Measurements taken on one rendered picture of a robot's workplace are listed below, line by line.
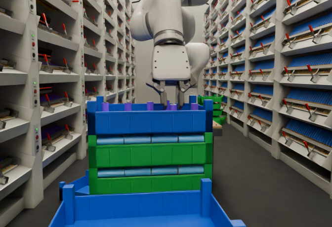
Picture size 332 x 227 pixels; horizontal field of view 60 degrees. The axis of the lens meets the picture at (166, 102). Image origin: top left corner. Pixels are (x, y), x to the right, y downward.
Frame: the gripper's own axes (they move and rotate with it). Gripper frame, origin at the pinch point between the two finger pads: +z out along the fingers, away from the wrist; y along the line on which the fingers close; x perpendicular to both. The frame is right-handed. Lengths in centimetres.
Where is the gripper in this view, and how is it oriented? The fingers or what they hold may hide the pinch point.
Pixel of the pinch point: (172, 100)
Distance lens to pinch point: 73.5
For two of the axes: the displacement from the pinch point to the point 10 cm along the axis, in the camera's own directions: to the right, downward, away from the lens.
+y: -9.9, 0.1, -1.2
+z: 0.5, 9.4, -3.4
